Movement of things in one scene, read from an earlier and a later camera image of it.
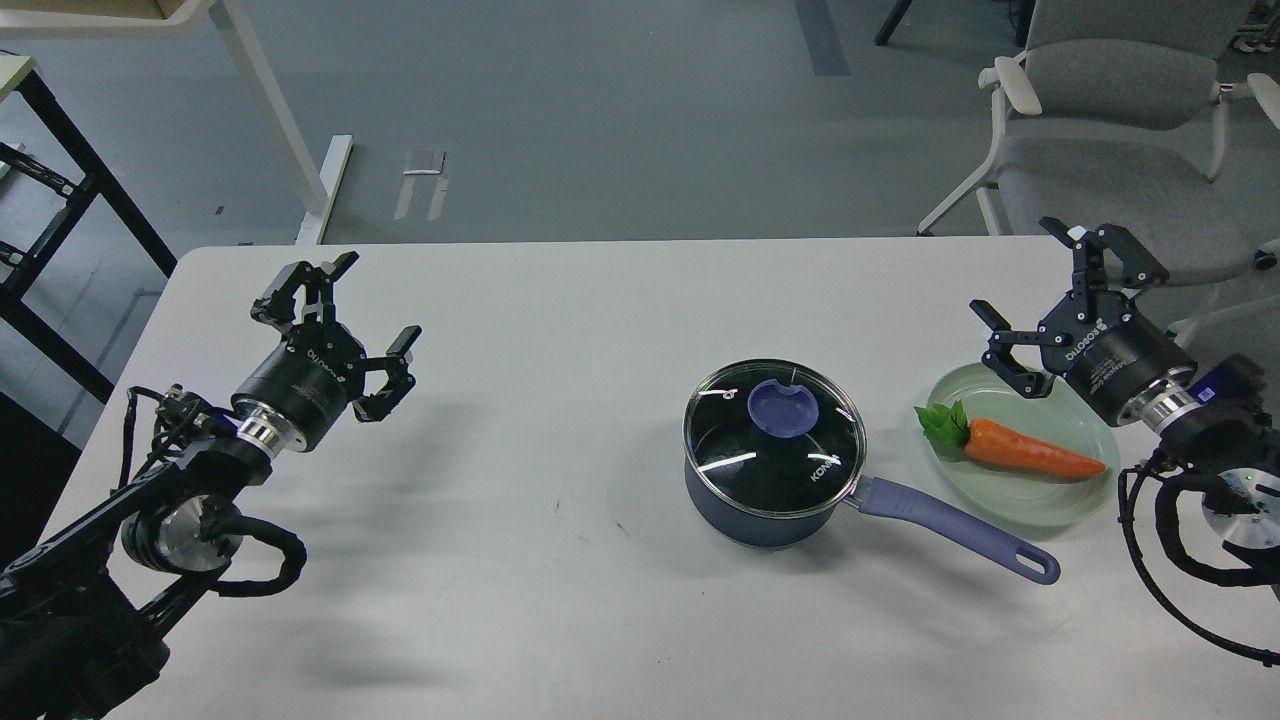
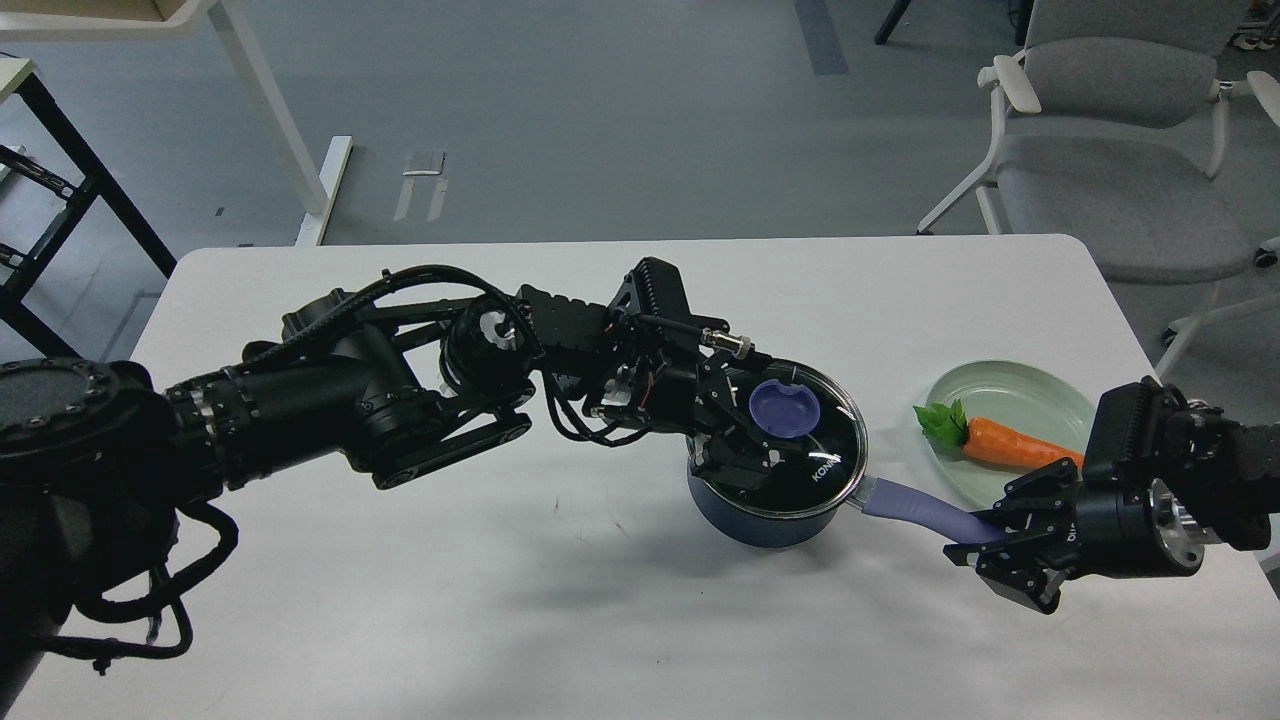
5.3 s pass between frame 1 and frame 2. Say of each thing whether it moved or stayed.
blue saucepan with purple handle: stayed
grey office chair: stayed
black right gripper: moved
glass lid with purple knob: stayed
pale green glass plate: stayed
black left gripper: moved
